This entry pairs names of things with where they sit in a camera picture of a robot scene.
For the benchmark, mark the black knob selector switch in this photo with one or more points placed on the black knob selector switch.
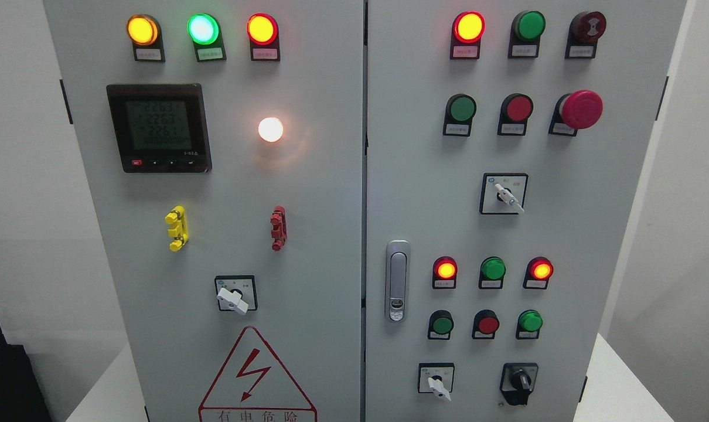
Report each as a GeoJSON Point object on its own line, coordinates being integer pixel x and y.
{"type": "Point", "coordinates": [518, 382]}

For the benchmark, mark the red terminal connector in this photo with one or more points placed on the red terminal connector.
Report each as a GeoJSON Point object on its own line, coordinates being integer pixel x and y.
{"type": "Point", "coordinates": [278, 221]}

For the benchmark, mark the red lit indicator lower left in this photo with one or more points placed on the red lit indicator lower left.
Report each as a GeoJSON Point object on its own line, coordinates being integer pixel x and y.
{"type": "Point", "coordinates": [444, 273]}

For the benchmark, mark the red lit indicator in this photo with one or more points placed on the red lit indicator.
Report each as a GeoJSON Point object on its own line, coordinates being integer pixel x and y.
{"type": "Point", "coordinates": [538, 273]}
{"type": "Point", "coordinates": [467, 31]}
{"type": "Point", "coordinates": [444, 273]}

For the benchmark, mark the white lit indicator light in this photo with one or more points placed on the white lit indicator light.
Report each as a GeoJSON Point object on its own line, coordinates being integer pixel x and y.
{"type": "Point", "coordinates": [270, 129]}

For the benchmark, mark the green push button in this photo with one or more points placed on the green push button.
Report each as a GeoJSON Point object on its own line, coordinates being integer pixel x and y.
{"type": "Point", "coordinates": [528, 325]}
{"type": "Point", "coordinates": [459, 111]}
{"type": "Point", "coordinates": [440, 325]}

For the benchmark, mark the green push button upper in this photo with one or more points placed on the green push button upper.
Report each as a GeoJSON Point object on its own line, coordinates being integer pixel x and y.
{"type": "Point", "coordinates": [459, 111]}

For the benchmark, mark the green indicator lower middle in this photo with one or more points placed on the green indicator lower middle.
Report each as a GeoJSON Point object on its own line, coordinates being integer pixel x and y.
{"type": "Point", "coordinates": [492, 273]}

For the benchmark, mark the grey cabinet left door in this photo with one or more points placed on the grey cabinet left door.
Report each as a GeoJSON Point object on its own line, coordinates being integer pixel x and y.
{"type": "Point", "coordinates": [310, 293]}

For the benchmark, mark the grey cabinet door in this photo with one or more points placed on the grey cabinet door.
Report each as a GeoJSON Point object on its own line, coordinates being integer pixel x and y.
{"type": "Point", "coordinates": [425, 188]}
{"type": "Point", "coordinates": [310, 293]}

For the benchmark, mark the grey cabinet right door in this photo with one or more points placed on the grey cabinet right door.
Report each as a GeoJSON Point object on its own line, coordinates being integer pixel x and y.
{"type": "Point", "coordinates": [425, 188]}

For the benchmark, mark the red push button lower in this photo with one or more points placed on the red push button lower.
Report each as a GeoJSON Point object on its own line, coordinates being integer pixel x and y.
{"type": "Point", "coordinates": [485, 325]}

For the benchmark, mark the red push button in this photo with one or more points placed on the red push button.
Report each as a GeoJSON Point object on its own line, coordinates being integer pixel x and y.
{"type": "Point", "coordinates": [514, 115]}
{"type": "Point", "coordinates": [485, 325]}

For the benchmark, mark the yellow terminal connector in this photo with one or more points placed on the yellow terminal connector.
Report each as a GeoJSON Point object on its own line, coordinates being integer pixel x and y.
{"type": "Point", "coordinates": [178, 228]}

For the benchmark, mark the red push button upper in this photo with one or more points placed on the red push button upper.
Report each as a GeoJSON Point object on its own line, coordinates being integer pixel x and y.
{"type": "Point", "coordinates": [514, 115]}

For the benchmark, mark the red lit indicator lower right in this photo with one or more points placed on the red lit indicator lower right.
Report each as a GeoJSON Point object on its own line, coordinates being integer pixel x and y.
{"type": "Point", "coordinates": [538, 273]}

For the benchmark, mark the red electrical warning sticker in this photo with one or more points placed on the red electrical warning sticker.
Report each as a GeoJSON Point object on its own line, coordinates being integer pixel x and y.
{"type": "Point", "coordinates": [254, 385]}

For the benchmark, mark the red-ringed yellow indicator light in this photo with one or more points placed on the red-ringed yellow indicator light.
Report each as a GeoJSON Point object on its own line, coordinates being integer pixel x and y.
{"type": "Point", "coordinates": [263, 32]}

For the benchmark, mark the green push button lower right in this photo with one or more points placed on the green push button lower right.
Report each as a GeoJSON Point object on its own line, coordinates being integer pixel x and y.
{"type": "Point", "coordinates": [528, 325]}

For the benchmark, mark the black digital power meter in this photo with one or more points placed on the black digital power meter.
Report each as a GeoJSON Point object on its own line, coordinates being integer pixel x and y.
{"type": "Point", "coordinates": [160, 128]}

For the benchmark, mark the red lit indicator top right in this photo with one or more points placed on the red lit indicator top right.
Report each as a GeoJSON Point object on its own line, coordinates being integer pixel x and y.
{"type": "Point", "coordinates": [467, 31]}

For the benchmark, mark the green lit indicator light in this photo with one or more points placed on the green lit indicator light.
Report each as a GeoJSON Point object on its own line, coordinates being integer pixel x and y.
{"type": "Point", "coordinates": [205, 33]}

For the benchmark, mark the red emergency stop button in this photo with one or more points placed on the red emergency stop button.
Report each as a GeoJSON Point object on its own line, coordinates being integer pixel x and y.
{"type": "Point", "coordinates": [576, 111]}

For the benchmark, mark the green indicator top right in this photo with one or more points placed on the green indicator top right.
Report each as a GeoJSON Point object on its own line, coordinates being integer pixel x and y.
{"type": "Point", "coordinates": [527, 28]}

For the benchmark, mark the black device with antenna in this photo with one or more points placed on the black device with antenna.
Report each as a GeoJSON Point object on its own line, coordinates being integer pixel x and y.
{"type": "Point", "coordinates": [20, 396]}

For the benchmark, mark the silver door latch handle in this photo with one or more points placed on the silver door latch handle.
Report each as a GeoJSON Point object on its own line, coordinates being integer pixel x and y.
{"type": "Point", "coordinates": [396, 279]}

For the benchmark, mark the white-handled selector switch left door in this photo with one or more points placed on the white-handled selector switch left door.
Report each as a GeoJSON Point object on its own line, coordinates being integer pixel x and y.
{"type": "Point", "coordinates": [236, 293]}

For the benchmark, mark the white-handled selector switch upper right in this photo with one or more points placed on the white-handled selector switch upper right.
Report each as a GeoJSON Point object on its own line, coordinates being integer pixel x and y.
{"type": "Point", "coordinates": [503, 193]}

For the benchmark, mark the white-handled selector switch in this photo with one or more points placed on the white-handled selector switch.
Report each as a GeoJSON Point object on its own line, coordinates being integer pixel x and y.
{"type": "Point", "coordinates": [436, 379]}
{"type": "Point", "coordinates": [503, 193]}

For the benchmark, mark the white-handled selector switch bottom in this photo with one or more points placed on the white-handled selector switch bottom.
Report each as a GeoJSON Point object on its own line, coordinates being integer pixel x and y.
{"type": "Point", "coordinates": [436, 379]}

